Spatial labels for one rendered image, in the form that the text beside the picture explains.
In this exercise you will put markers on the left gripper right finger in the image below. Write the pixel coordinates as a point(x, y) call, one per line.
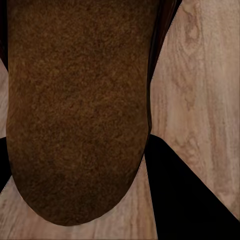
point(184, 207)

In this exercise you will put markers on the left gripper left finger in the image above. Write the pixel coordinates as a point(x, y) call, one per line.
point(5, 169)

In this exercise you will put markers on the sandal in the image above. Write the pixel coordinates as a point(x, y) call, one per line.
point(79, 110)

